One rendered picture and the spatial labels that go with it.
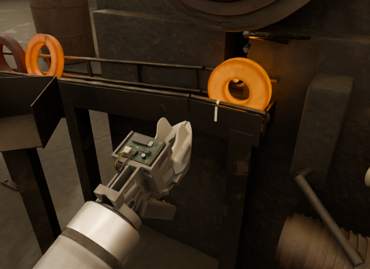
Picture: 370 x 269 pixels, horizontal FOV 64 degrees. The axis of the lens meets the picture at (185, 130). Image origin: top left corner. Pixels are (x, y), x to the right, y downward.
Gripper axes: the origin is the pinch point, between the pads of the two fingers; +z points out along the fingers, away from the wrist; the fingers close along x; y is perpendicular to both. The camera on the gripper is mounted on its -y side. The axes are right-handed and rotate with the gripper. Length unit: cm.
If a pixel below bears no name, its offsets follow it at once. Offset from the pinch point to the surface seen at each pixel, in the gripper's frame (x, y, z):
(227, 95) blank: 1.7, -10.0, 22.2
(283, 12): -9.6, 10.8, 25.3
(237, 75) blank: -0.8, -4.1, 22.9
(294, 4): -11.3, 12.3, 25.8
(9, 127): 57, -14, -6
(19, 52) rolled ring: 85, -11, 22
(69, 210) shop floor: 73, -77, -4
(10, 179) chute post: 116, -77, -4
